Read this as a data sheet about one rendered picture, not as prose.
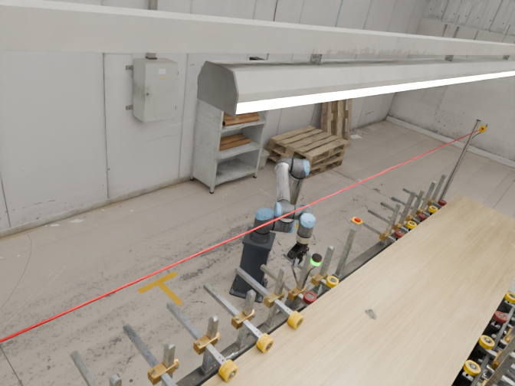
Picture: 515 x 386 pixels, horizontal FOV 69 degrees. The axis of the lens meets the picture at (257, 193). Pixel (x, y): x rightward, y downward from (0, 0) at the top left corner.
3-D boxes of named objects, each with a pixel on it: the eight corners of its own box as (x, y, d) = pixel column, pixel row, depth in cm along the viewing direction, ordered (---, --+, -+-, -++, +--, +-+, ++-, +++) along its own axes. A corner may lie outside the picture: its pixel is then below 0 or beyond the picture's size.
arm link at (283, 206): (276, 152, 281) (276, 206, 226) (292, 155, 282) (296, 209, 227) (273, 165, 288) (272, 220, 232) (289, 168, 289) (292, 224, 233)
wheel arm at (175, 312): (165, 308, 202) (165, 302, 200) (171, 305, 205) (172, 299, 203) (225, 374, 174) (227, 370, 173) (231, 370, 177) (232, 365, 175)
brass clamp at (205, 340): (191, 348, 185) (192, 341, 182) (213, 334, 194) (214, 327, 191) (199, 356, 181) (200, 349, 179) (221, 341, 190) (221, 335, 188)
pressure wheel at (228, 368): (224, 360, 173) (233, 358, 180) (214, 374, 174) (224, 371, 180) (232, 369, 170) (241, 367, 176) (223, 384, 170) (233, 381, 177)
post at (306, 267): (290, 307, 251) (306, 251, 227) (293, 305, 253) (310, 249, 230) (294, 310, 249) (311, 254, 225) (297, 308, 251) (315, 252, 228)
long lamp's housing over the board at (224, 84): (195, 97, 77) (199, 57, 73) (500, 69, 238) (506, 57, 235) (234, 117, 71) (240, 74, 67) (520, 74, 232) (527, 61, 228)
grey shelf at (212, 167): (189, 179, 519) (200, 65, 443) (235, 165, 582) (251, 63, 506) (211, 194, 495) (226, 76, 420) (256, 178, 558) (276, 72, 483)
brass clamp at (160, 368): (146, 377, 168) (146, 369, 165) (172, 360, 177) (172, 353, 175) (154, 387, 165) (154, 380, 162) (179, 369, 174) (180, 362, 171)
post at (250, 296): (234, 350, 219) (247, 290, 195) (238, 347, 221) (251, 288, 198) (238, 354, 217) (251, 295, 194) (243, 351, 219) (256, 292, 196)
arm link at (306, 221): (315, 213, 226) (317, 222, 217) (310, 230, 232) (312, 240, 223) (300, 210, 225) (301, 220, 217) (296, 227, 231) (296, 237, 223)
